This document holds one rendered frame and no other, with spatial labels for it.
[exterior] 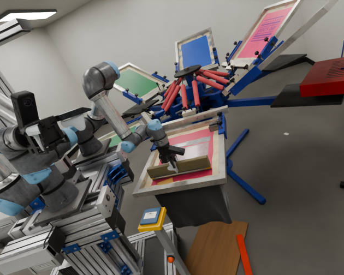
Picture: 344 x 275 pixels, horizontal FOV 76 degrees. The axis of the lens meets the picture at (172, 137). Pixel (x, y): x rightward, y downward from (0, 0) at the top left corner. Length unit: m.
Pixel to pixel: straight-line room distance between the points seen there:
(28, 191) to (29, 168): 0.28
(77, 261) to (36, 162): 1.08
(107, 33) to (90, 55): 0.78
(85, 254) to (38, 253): 0.53
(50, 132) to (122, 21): 5.56
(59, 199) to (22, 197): 0.16
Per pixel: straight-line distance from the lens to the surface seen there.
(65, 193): 1.14
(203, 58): 3.29
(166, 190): 1.33
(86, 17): 6.50
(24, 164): 0.80
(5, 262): 1.32
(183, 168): 1.37
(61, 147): 0.85
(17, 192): 1.05
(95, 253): 1.67
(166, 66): 5.93
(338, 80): 1.75
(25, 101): 0.65
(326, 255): 2.09
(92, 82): 1.20
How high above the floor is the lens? 1.76
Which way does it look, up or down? 25 degrees down
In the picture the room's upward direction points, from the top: 24 degrees counter-clockwise
